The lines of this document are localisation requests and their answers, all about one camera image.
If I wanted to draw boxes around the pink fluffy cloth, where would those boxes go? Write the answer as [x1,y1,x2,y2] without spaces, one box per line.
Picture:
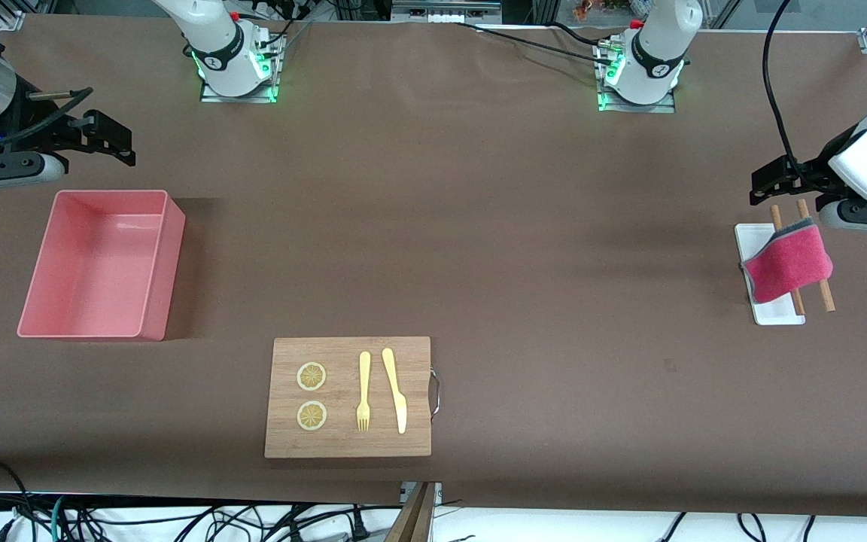
[741,218,833,303]

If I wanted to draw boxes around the wooden stick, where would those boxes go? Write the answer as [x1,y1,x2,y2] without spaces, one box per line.
[796,199,835,312]
[771,205,806,315]

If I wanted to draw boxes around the pink plastic bin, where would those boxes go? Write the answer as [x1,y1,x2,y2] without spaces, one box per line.
[17,190,186,342]

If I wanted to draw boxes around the white rectangular tray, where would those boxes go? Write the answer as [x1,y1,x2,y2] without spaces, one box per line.
[735,223,806,326]

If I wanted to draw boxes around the clear box red parts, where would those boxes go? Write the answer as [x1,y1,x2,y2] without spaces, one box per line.
[573,0,649,22]

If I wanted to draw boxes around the yellow plastic fork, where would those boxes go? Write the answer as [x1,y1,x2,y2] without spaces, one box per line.
[356,351,372,432]

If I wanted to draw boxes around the wooden cutting board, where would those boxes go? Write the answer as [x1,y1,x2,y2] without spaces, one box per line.
[264,336,442,458]

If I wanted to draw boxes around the yellow plastic knife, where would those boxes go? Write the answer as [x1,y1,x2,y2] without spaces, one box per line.
[382,348,408,435]

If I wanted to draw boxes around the brown wooden plank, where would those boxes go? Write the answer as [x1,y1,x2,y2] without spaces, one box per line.
[385,482,434,542]

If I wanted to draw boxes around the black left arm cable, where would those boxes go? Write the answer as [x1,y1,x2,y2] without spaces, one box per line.
[762,0,811,189]

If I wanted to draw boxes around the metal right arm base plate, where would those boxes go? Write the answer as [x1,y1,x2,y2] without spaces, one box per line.
[200,30,280,104]

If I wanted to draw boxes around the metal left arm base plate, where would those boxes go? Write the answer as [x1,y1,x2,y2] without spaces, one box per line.
[598,41,677,114]

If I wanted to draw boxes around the black cable across table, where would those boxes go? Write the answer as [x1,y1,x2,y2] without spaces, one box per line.
[452,21,634,65]

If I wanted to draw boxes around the aluminium profile frame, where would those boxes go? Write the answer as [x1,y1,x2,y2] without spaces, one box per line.
[283,0,743,31]

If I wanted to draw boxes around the small metal bracket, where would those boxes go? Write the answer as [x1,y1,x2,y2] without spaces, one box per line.
[401,482,443,507]

